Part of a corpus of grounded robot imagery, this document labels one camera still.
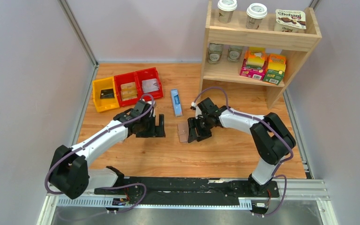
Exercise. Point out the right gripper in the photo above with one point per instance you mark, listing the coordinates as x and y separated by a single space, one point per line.
197 128

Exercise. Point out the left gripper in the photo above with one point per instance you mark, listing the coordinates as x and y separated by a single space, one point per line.
153 126

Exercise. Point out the pink leather card holder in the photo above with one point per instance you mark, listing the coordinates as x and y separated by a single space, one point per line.
183 132

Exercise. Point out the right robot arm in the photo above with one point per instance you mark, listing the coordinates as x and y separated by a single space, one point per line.
272 139

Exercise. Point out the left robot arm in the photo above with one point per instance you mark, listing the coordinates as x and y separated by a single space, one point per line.
70 172

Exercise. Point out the silver cards in bin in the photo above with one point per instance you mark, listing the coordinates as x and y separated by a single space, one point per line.
150 85

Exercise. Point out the gold cards in bin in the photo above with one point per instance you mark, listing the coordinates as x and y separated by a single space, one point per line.
128 91

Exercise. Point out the black card in bin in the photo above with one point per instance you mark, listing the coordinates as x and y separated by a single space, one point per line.
107 94

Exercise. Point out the blue toothpaste box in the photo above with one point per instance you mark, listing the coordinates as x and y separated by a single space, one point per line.
176 103

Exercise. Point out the red plastic bin right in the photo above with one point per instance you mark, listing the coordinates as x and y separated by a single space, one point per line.
146 74

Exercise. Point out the red plastic bin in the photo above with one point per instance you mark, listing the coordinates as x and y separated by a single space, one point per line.
146 74
121 79

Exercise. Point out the red plastic bin left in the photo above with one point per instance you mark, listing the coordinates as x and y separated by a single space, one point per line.
121 79

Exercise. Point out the yellow plastic bin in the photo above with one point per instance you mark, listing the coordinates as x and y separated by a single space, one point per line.
102 105

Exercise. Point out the left glass jar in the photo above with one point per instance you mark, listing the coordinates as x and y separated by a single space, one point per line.
214 53

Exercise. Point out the glass jar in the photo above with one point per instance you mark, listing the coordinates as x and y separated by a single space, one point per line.
234 53
214 53

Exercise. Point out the pink snack box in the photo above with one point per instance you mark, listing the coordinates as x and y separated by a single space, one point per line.
254 63

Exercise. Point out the wooden shelf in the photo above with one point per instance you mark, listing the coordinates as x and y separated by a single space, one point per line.
296 47

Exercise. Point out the right glass jar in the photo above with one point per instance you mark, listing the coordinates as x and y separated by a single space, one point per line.
234 53

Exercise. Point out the green snack box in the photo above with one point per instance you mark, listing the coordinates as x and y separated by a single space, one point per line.
275 69

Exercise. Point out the left paper coffee cup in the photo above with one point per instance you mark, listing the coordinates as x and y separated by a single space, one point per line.
226 10

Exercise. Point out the paper coffee cup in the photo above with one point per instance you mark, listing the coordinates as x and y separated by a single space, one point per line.
256 12
226 10

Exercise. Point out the right paper coffee cup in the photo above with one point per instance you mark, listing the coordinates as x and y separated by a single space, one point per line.
256 12

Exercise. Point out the Chobani yogurt cup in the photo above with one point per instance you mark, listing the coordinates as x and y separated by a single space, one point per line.
290 21

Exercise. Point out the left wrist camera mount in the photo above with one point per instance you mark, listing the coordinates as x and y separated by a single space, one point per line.
149 107

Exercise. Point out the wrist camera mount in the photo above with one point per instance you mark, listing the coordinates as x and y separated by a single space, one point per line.
196 108
149 107

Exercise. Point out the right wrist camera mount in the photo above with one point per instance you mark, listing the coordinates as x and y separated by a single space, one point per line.
196 108

